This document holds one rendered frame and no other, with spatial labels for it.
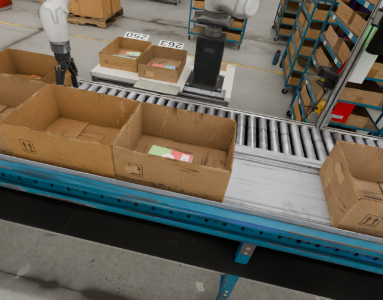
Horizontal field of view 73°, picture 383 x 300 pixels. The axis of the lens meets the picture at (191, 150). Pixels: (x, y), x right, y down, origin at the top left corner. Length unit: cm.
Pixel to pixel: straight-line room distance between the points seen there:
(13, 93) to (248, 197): 109
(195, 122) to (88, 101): 46
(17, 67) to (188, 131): 131
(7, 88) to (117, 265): 113
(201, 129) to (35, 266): 131
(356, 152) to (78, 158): 104
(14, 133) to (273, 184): 94
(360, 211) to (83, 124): 110
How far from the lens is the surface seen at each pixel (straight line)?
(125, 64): 200
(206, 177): 84
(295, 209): 102
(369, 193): 125
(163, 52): 223
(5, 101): 147
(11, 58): 205
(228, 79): 205
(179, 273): 175
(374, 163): 125
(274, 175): 111
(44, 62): 192
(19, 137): 106
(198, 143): 112
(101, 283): 176
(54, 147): 100
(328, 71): 165
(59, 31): 144
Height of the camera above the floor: 161
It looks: 41 degrees down
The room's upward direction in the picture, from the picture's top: 8 degrees clockwise
